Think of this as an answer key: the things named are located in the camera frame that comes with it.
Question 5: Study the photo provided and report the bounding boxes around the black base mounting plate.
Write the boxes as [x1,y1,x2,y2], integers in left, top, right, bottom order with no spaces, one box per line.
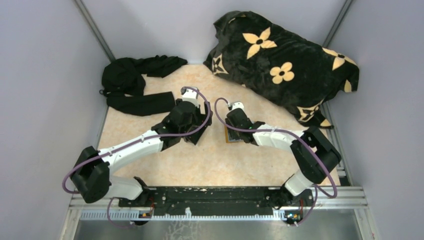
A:
[118,186,314,217]

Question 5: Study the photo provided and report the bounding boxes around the black crumpled garment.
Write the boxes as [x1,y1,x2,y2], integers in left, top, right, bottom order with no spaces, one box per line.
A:
[99,55,188,117]

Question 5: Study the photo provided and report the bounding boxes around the yellow leather card holder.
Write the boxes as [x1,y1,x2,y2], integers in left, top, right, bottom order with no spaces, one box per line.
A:
[224,126,244,144]

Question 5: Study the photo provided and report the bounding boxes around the aluminium frame rail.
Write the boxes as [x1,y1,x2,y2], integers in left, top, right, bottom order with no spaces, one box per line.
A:
[66,186,368,223]

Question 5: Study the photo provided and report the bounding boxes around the black plastic card bin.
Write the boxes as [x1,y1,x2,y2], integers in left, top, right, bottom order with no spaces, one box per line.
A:
[183,126,207,145]

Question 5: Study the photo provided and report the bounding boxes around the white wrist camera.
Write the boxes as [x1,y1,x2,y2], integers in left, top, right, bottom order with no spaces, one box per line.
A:
[230,101,245,112]
[180,86,200,108]

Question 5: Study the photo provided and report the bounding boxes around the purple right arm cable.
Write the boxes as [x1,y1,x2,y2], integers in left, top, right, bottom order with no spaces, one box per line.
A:
[213,97,339,226]

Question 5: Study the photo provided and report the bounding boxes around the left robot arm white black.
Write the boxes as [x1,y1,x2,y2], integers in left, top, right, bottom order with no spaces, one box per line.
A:
[69,99,213,207]

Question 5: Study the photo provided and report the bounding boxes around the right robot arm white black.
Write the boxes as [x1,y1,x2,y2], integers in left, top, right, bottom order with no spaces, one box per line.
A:
[225,108,341,206]

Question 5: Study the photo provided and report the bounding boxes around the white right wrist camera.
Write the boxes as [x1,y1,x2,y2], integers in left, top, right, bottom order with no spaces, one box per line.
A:
[230,101,245,112]

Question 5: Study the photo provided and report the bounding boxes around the black blanket yellow flowers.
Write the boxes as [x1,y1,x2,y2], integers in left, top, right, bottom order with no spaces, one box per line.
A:
[204,10,360,129]

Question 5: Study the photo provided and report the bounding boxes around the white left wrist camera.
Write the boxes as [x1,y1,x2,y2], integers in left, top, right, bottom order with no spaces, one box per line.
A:
[180,86,200,108]

